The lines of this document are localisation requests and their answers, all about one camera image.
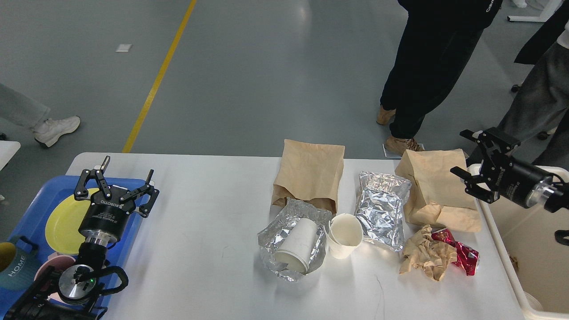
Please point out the yellow plastic plate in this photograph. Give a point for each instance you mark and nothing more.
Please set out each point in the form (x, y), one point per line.
(69, 214)

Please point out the white furniture base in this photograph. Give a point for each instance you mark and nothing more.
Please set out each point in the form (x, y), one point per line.
(544, 9)

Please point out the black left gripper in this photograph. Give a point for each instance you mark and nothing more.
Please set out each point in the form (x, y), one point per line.
(106, 215)

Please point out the pink mug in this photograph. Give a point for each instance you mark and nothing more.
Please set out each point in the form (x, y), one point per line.
(61, 263)

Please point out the person in grey trousers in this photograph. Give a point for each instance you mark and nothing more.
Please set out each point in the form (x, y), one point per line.
(544, 94)

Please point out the white paper cup lying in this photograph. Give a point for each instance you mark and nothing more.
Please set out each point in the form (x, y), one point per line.
(296, 249)

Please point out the person with white sneaker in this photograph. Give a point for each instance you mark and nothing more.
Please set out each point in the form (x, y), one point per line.
(21, 110)

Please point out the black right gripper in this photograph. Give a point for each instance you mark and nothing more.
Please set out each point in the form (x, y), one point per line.
(518, 181)

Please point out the cream plastic bin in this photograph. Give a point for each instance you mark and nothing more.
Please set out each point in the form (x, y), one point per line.
(534, 278)

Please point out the pale green plate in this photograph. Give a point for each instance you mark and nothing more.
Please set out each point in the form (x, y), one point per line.
(51, 235)

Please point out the person in black clothes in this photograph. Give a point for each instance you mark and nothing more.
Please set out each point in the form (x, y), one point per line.
(436, 45)

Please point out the teal green mug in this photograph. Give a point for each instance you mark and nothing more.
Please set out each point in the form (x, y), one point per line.
(17, 266)

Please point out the crumpled brown paper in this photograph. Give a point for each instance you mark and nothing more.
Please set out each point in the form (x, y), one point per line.
(423, 252)

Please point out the white side table corner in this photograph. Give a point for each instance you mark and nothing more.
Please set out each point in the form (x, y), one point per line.
(8, 149)

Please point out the white paper cup upright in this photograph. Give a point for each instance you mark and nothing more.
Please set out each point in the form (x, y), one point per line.
(344, 234)

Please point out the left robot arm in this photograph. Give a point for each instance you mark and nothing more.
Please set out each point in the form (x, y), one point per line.
(80, 286)

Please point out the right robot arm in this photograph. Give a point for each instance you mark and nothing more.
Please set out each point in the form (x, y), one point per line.
(560, 197)

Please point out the red wrapper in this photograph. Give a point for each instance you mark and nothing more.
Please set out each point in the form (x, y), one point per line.
(467, 257)

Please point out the silver foil bag right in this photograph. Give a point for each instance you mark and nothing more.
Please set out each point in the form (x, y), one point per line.
(380, 209)

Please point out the brown paper bag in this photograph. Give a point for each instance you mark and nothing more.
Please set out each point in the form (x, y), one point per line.
(310, 173)
(437, 196)

